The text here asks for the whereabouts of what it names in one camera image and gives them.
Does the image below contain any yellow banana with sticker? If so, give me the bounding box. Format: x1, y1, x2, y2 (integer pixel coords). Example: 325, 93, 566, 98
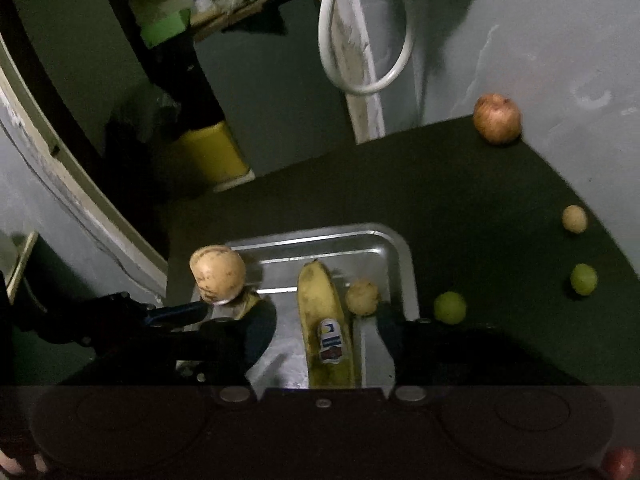
297, 259, 357, 390

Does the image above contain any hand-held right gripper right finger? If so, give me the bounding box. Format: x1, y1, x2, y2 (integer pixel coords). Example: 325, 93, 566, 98
376, 304, 482, 407

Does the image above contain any red tomato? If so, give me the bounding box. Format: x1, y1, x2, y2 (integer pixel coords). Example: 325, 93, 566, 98
602, 447, 638, 480

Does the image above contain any black bag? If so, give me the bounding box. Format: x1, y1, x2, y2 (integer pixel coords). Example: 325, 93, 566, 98
107, 92, 188, 198

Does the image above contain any grey metal cabinet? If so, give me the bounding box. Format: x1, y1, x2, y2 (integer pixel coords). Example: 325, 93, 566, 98
192, 10, 358, 181

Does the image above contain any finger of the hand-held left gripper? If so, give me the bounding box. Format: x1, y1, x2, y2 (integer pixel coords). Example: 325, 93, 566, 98
95, 292, 210, 332

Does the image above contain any green lime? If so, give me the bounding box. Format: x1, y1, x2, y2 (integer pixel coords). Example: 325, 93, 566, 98
570, 263, 599, 296
433, 291, 468, 324

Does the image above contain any tan longan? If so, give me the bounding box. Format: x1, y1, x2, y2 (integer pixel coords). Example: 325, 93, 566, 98
561, 205, 588, 234
346, 280, 381, 317

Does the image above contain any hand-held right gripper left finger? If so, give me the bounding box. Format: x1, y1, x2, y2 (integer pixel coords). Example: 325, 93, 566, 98
172, 302, 278, 407

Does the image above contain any striped pepino melon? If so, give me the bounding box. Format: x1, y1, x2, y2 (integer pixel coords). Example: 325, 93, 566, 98
189, 244, 247, 306

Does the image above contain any metal tray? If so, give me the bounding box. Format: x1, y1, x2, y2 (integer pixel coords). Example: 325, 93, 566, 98
192, 223, 420, 391

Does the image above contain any spotted yellow banana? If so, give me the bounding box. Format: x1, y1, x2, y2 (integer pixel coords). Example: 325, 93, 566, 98
232, 292, 263, 321

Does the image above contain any person's left hand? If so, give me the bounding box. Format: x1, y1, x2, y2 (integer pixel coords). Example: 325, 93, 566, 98
0, 442, 51, 477

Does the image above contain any white door frame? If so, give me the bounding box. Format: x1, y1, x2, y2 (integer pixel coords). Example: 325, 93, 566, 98
0, 35, 168, 296

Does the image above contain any red apple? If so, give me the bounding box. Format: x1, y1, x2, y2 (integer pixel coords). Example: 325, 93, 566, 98
473, 93, 523, 146

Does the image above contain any wooden shelf board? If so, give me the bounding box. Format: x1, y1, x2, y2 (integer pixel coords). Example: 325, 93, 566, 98
190, 0, 311, 43

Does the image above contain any green box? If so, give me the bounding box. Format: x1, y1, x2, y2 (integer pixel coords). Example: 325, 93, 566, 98
140, 8, 192, 48

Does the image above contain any yellow plastic container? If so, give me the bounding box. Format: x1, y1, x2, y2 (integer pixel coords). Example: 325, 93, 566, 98
172, 120, 256, 193

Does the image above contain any white hose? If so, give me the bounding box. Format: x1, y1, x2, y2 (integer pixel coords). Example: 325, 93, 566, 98
318, 0, 415, 96

